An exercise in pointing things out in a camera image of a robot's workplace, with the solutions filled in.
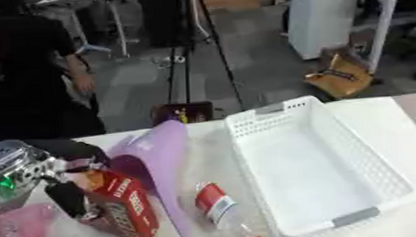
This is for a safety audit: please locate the dark box with figures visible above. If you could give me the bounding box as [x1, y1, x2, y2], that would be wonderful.
[150, 100, 215, 126]

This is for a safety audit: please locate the purple plastic dustpan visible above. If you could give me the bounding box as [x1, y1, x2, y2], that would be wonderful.
[104, 118, 195, 237]

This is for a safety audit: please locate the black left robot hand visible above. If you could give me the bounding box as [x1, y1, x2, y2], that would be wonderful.
[22, 136, 114, 221]

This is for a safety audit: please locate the black tripod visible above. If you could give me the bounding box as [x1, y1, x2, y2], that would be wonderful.
[140, 0, 247, 116]

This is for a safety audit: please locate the white plastic basket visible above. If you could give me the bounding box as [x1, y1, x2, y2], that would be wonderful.
[222, 91, 416, 237]

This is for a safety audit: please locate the tan bag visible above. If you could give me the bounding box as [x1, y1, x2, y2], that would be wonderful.
[303, 46, 375, 100]

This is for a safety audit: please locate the pink plastic bag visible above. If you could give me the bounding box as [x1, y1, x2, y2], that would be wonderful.
[0, 201, 65, 237]

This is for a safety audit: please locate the red cardboard snack box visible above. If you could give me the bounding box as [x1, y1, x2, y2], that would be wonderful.
[72, 167, 160, 237]

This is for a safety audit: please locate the clear bottle with red label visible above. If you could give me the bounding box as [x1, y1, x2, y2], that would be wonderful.
[192, 178, 269, 237]

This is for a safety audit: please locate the person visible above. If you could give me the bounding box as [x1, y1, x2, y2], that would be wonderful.
[0, 0, 109, 143]

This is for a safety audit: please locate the white pole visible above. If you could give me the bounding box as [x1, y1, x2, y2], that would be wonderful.
[364, 0, 406, 74]

